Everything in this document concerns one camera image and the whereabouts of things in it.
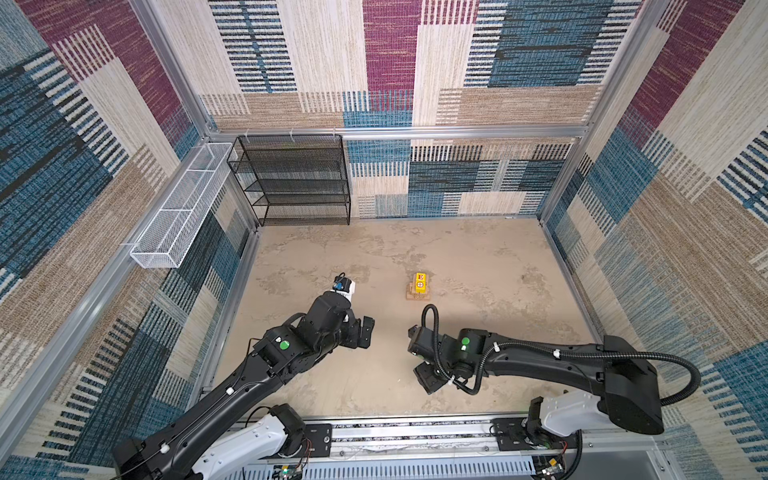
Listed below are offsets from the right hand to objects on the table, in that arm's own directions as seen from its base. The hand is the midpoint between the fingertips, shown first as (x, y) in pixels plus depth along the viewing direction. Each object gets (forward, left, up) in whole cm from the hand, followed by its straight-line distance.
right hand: (433, 378), depth 78 cm
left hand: (+11, +18, +15) cm, 26 cm away
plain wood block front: (+26, +4, -1) cm, 27 cm away
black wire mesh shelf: (+66, +43, +13) cm, 80 cm away
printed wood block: (+27, -1, 0) cm, 27 cm away
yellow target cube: (+28, +1, +2) cm, 28 cm away
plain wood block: (+25, +1, -2) cm, 26 cm away
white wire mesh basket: (+25, +62, +29) cm, 73 cm away
